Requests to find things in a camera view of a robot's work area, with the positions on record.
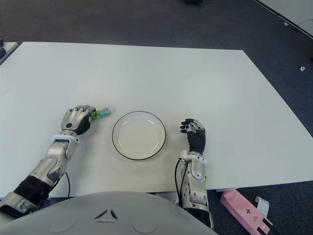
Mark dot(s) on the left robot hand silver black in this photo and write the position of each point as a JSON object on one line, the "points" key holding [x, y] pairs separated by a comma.
{"points": [[74, 120]]}

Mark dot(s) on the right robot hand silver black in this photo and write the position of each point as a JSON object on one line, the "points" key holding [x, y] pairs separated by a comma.
{"points": [[196, 142]]}

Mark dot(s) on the green candy pack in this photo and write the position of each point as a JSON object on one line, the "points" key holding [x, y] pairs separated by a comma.
{"points": [[104, 113]]}

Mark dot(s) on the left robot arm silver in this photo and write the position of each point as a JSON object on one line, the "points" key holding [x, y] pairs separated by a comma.
{"points": [[46, 166]]}

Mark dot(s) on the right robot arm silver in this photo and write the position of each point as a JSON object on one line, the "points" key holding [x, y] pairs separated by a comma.
{"points": [[195, 178]]}

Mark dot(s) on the white plate with black rim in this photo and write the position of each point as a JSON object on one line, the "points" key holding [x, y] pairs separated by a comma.
{"points": [[139, 137]]}

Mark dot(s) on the pink cardboard box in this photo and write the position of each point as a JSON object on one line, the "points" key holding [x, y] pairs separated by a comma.
{"points": [[244, 208]]}

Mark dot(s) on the white paper strip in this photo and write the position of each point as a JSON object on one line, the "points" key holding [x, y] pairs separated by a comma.
{"points": [[262, 204]]}

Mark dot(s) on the white side table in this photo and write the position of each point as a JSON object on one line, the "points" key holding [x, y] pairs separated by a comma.
{"points": [[7, 51]]}

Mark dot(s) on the grey robot torso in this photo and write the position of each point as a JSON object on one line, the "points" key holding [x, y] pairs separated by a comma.
{"points": [[105, 215]]}

